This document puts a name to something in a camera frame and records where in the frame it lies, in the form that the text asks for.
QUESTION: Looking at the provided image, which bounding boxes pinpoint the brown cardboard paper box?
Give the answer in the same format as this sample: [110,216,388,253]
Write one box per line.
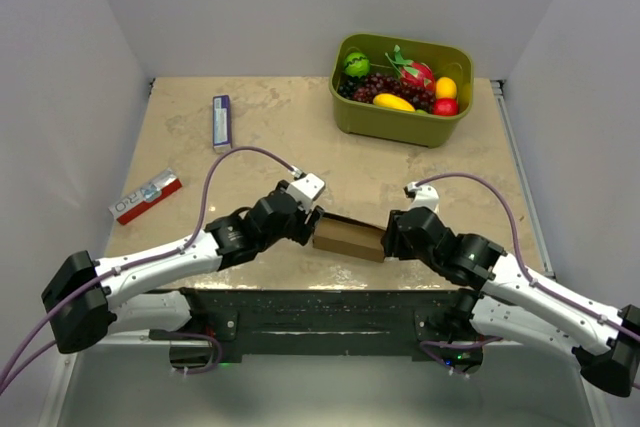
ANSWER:
[312,213,385,263]

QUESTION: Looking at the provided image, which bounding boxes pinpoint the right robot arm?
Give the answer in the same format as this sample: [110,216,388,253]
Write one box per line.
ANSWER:
[382,207,639,397]

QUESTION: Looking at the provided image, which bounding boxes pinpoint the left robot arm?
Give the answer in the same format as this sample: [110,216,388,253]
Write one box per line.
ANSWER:
[41,184,324,354]

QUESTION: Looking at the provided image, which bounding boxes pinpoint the red white toothpaste box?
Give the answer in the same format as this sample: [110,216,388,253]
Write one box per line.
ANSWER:
[109,168,183,225]

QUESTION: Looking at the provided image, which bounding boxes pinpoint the purple toothpaste box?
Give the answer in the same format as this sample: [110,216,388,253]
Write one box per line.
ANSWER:
[212,95,233,154]

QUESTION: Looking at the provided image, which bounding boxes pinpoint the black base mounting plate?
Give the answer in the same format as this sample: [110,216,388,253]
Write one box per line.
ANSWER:
[150,288,487,372]

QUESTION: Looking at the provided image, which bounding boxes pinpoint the green plastic bin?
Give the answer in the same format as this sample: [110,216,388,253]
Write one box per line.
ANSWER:
[329,33,474,148]

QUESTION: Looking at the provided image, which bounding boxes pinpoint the yellow toy mango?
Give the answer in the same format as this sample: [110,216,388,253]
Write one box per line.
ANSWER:
[373,93,415,112]

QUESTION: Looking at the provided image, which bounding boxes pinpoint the red toy apple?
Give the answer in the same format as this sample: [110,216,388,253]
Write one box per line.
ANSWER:
[432,98,459,117]

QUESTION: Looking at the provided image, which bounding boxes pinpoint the dark red toy grapes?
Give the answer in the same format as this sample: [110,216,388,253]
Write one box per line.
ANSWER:
[350,73,435,112]

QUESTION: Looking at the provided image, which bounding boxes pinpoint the dark blue toy grapes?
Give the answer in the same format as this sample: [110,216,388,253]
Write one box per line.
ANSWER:
[336,76,363,99]

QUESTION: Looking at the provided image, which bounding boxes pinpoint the orange toy fruit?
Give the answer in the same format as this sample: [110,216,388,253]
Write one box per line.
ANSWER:
[435,77,458,100]

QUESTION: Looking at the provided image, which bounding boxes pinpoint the pink toy dragon fruit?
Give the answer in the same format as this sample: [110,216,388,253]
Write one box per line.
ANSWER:
[385,45,436,93]

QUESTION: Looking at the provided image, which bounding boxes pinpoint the green toy fruit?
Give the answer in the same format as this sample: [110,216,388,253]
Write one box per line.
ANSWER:
[343,51,371,78]

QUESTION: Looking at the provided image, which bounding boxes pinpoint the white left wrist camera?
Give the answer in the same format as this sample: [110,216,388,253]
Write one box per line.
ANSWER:
[285,173,326,213]

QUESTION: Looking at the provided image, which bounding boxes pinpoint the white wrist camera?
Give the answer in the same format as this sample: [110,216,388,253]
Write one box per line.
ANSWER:
[404,182,440,214]
[285,173,326,213]

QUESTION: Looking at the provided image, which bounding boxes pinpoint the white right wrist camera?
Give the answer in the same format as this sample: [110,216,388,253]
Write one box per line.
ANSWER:
[404,182,440,214]

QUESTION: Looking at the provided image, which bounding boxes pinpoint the aluminium frame rail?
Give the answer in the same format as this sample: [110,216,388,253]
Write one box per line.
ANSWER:
[490,80,557,281]

